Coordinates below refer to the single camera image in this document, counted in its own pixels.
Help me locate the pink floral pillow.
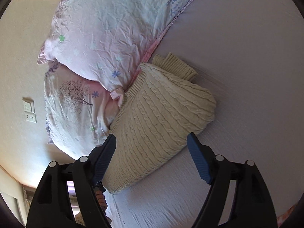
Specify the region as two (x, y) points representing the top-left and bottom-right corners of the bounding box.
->
(38, 0), (192, 92)

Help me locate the beige cable knit sweater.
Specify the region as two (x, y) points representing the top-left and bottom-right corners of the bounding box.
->
(102, 53), (216, 195)

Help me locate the pink tree print pillow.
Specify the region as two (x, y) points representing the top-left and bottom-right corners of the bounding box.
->
(44, 61), (125, 160)

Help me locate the lavender bed sheet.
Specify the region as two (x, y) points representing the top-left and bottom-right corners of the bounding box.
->
(106, 0), (303, 227)

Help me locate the person's hand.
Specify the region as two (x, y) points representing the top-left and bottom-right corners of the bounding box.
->
(95, 190), (108, 213)

